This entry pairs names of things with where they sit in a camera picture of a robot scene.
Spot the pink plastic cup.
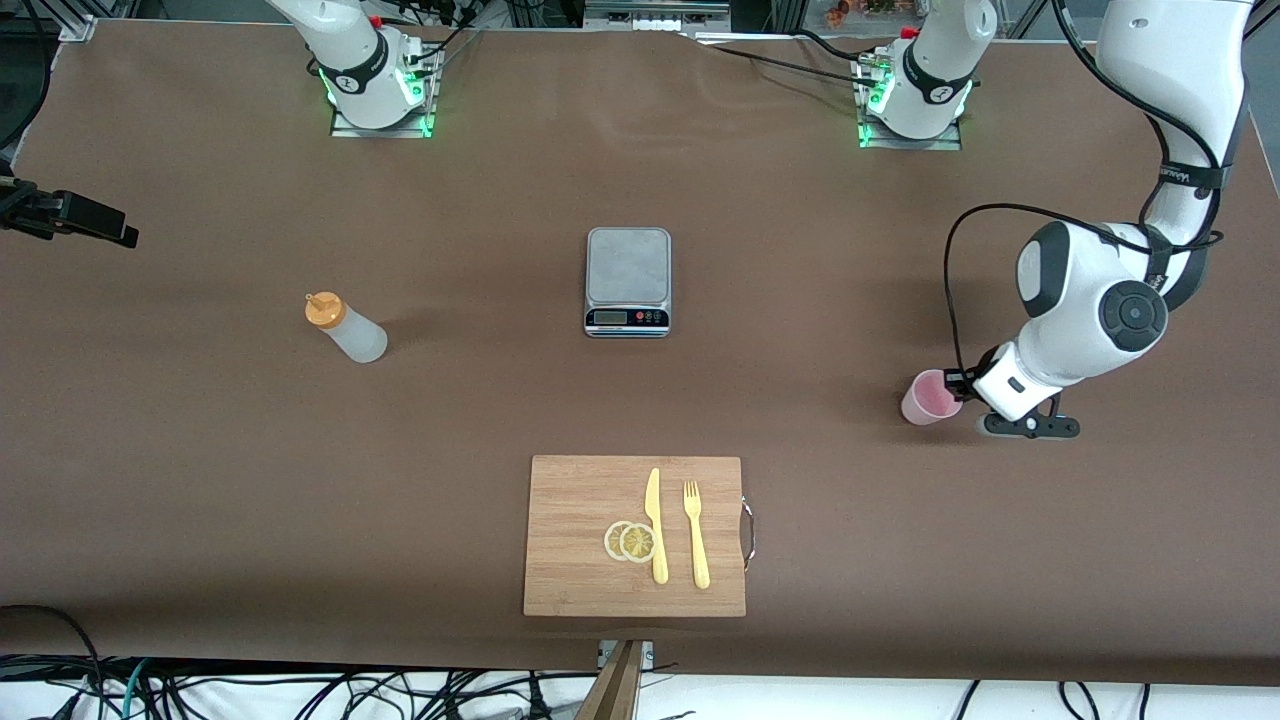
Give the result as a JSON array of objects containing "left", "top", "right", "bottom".
[{"left": 900, "top": 368, "right": 964, "bottom": 427}]

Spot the translucent sauce bottle orange cap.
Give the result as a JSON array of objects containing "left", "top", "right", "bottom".
[{"left": 304, "top": 291, "right": 389, "bottom": 364}]

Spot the brown table cover sheet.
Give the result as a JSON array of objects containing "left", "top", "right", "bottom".
[{"left": 0, "top": 18, "right": 1280, "bottom": 689}]

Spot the yellow plastic fork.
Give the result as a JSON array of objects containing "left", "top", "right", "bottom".
[{"left": 683, "top": 480, "right": 711, "bottom": 590}]

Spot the yellow plastic knife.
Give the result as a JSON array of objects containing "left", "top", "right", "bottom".
[{"left": 645, "top": 467, "right": 669, "bottom": 586}]

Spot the silver digital kitchen scale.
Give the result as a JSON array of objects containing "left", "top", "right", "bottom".
[{"left": 584, "top": 227, "right": 672, "bottom": 339}]

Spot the wooden cutting board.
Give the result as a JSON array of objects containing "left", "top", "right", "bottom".
[{"left": 523, "top": 455, "right": 756, "bottom": 618}]

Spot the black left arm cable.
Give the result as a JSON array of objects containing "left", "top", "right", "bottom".
[{"left": 943, "top": 0, "right": 1226, "bottom": 381}]

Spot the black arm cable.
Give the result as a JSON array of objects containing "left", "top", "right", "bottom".
[
  {"left": 943, "top": 0, "right": 1226, "bottom": 381},
  {"left": 0, "top": 0, "right": 57, "bottom": 153}
]

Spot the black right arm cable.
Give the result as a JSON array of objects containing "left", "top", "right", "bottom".
[{"left": 0, "top": 0, "right": 57, "bottom": 153}]

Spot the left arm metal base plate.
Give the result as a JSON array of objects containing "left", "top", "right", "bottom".
[{"left": 857, "top": 55, "right": 963, "bottom": 151}]

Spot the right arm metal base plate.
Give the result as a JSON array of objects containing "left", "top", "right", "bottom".
[{"left": 330, "top": 45, "right": 438, "bottom": 139}]

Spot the short black table cable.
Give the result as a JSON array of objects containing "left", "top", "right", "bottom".
[{"left": 790, "top": 28, "right": 871, "bottom": 66}]

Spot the long black table cable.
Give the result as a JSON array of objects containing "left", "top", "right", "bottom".
[{"left": 695, "top": 38, "right": 886, "bottom": 89}]

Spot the black looped floor cable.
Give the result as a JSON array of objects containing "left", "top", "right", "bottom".
[{"left": 0, "top": 603, "right": 103, "bottom": 720}]

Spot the black base cable bundle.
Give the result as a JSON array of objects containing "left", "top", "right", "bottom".
[{"left": 395, "top": 0, "right": 486, "bottom": 76}]

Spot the wooden post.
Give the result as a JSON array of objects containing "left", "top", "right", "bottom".
[{"left": 575, "top": 640, "right": 643, "bottom": 720}]

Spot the teal cable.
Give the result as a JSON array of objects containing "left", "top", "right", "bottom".
[{"left": 118, "top": 660, "right": 151, "bottom": 720}]

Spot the silver metal rail fixture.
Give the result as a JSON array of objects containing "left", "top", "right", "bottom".
[{"left": 583, "top": 0, "right": 733, "bottom": 34}]

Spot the black floor cable tangle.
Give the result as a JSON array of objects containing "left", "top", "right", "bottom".
[{"left": 150, "top": 665, "right": 601, "bottom": 720}]

